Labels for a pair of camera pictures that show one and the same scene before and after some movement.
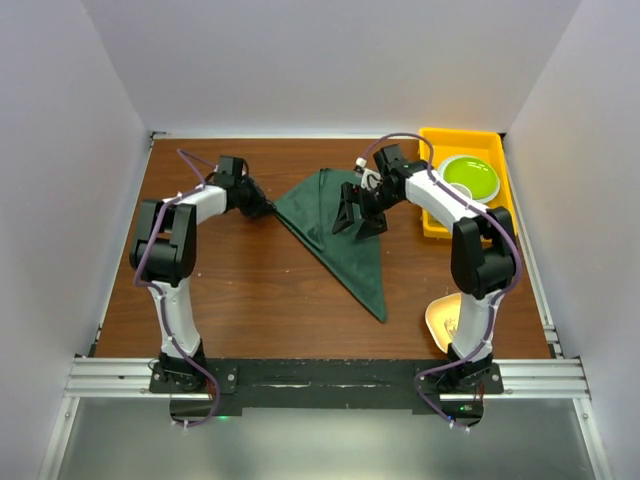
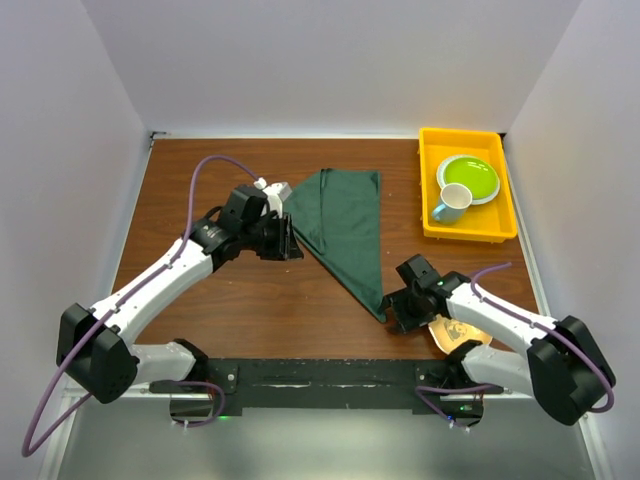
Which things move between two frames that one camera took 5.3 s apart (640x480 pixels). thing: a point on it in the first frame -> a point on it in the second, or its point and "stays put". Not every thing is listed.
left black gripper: [260, 203] -> [285, 246]
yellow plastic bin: [446, 143] stays put
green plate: [476, 172] stays put
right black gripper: [345, 215] -> [405, 321]
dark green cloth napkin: [310, 206] stays put
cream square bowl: [442, 317] stays put
